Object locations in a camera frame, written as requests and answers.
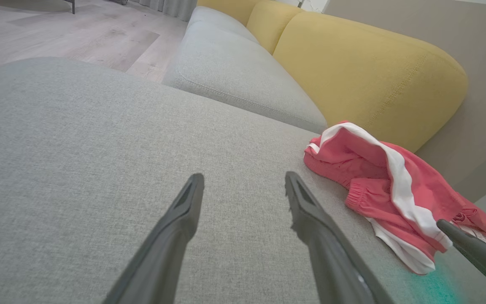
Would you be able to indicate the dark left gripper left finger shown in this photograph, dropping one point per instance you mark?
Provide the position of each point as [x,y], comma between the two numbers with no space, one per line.
[167,249]

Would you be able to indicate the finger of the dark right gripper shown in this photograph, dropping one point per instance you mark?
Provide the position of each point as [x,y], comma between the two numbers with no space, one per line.
[483,259]

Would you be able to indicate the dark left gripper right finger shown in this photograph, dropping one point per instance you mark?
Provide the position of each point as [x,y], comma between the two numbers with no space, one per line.
[331,261]

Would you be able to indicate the red white-trimmed shorts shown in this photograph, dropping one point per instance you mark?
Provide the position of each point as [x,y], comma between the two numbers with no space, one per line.
[365,169]

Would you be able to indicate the grey fabric sofa ottoman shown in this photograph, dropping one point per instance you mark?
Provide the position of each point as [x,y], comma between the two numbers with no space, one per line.
[78,147]

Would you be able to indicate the grey sofa seat cushion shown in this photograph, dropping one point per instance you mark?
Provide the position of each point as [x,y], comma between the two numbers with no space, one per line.
[234,67]

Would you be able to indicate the large yellow sofa back cushion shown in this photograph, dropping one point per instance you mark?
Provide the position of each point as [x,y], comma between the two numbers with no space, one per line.
[373,71]

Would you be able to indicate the grey curtain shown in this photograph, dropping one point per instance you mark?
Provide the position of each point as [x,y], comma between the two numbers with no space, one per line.
[175,7]

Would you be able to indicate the narrow yellow sofa back cushion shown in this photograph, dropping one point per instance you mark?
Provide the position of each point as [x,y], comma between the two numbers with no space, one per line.
[268,21]

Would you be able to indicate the white plastic object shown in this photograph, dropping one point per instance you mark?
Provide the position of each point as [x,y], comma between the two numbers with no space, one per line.
[314,5]

